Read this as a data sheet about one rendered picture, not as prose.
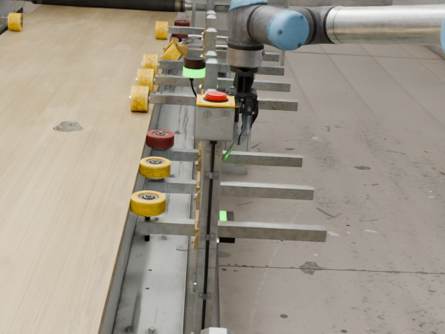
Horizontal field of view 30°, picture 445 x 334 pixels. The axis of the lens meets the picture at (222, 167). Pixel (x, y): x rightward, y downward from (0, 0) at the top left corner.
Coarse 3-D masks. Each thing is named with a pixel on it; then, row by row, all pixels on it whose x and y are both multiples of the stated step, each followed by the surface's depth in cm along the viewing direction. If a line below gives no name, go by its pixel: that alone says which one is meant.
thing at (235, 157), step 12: (156, 156) 238; (168, 156) 238; (180, 156) 238; (192, 156) 239; (228, 156) 239; (240, 156) 239; (252, 156) 239; (264, 156) 239; (276, 156) 239; (288, 156) 239; (300, 156) 240
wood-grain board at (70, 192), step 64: (0, 64) 311; (64, 64) 317; (128, 64) 324; (0, 128) 235; (128, 128) 243; (0, 192) 189; (64, 192) 191; (128, 192) 194; (0, 256) 158; (64, 256) 159; (0, 320) 136; (64, 320) 137
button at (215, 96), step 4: (208, 92) 152; (212, 92) 153; (216, 92) 153; (220, 92) 153; (208, 96) 151; (212, 96) 150; (216, 96) 150; (220, 96) 150; (224, 96) 151; (212, 100) 151; (216, 100) 151; (220, 100) 151
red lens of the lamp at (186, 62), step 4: (184, 60) 226; (188, 60) 224; (192, 60) 224; (196, 60) 224; (200, 60) 224; (204, 60) 225; (184, 64) 226; (188, 64) 225; (192, 64) 224; (196, 64) 224; (200, 64) 225; (204, 64) 226; (192, 68) 225; (196, 68) 225; (200, 68) 225
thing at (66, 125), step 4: (60, 124) 238; (64, 124) 238; (68, 124) 238; (72, 124) 238; (76, 124) 238; (56, 128) 236; (60, 128) 236; (64, 128) 236; (68, 128) 236; (72, 128) 237; (76, 128) 238; (80, 128) 238
